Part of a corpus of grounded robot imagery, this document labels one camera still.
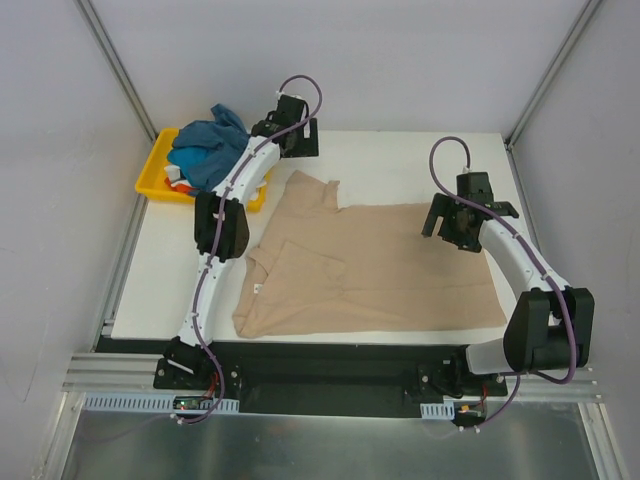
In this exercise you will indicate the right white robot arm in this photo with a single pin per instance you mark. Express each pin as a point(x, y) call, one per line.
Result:
point(549, 331)

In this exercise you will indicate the corner aluminium post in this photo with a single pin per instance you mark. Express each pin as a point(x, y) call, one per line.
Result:
point(586, 15)
point(102, 38)

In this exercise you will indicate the right slotted cable duct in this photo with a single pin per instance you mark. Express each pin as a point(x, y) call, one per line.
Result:
point(438, 411)

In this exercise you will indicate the right corner aluminium post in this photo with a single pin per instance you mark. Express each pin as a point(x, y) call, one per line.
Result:
point(586, 15)

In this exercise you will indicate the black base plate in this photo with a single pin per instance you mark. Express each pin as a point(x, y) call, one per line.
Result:
point(385, 381)

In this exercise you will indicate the dark blue shirt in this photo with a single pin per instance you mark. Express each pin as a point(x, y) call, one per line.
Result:
point(226, 138)

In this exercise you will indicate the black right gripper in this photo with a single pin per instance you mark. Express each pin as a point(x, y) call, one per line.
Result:
point(445, 220)

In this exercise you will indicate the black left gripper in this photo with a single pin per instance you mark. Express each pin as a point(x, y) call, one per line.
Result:
point(304, 147)

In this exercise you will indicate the white shirt in tray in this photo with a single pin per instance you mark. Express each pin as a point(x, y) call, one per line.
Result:
point(173, 176)

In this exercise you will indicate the left corner aluminium post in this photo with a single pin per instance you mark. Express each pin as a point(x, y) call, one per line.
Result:
point(102, 38)

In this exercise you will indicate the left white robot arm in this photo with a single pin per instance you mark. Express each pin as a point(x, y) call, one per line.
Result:
point(221, 230)

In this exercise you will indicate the bright blue shirt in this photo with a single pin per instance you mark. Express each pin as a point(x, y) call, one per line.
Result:
point(187, 158)

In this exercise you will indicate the orange shirt in tray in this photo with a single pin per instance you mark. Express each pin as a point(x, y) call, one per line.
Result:
point(185, 189)

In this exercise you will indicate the yellow plastic tray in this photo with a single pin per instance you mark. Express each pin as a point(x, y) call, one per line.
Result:
point(151, 181)

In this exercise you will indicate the aluminium frame rail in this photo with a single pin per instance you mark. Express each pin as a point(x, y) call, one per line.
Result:
point(119, 372)

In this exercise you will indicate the left slotted cable duct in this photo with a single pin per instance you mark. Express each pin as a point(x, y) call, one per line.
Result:
point(146, 403)

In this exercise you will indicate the beige t-shirt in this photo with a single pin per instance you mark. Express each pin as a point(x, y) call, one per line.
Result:
point(320, 268)

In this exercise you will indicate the slotted cable duct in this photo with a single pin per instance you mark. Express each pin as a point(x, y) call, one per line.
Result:
point(438, 411)
point(146, 403)

